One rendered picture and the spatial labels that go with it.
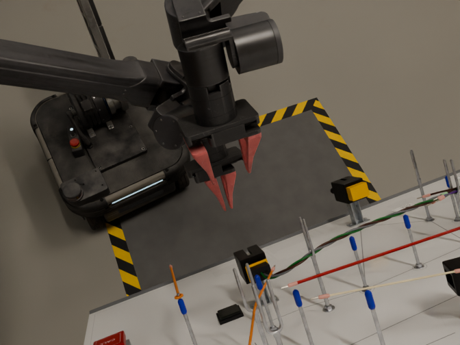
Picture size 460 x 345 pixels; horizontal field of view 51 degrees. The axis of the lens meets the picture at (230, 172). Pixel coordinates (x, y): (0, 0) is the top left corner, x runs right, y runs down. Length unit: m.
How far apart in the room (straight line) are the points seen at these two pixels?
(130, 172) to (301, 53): 1.20
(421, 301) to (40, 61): 0.61
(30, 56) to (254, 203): 1.53
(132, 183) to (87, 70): 1.21
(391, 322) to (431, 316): 0.05
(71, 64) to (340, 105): 1.87
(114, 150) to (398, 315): 1.52
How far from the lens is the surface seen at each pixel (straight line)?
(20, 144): 2.49
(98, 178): 1.93
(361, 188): 1.03
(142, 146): 1.99
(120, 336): 0.81
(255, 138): 0.65
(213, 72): 0.61
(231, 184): 0.84
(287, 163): 2.24
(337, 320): 0.70
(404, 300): 0.72
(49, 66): 0.74
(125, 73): 0.79
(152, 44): 2.73
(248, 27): 0.63
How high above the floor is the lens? 1.89
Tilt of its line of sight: 59 degrees down
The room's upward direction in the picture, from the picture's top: straight up
